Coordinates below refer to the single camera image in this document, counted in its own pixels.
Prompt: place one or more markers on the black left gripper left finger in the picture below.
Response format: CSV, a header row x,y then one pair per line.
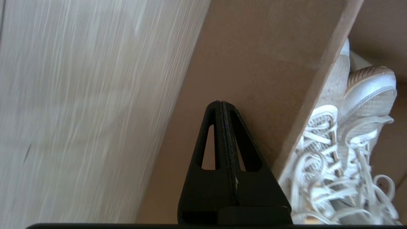
x,y
197,190

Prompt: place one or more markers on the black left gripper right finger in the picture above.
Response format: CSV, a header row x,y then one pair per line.
x,y
254,190

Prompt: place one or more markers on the white lace-up sneaker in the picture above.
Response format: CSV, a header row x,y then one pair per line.
x,y
372,92
337,79

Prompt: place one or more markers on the brown cardboard shoe box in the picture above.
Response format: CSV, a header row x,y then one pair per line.
x,y
254,47

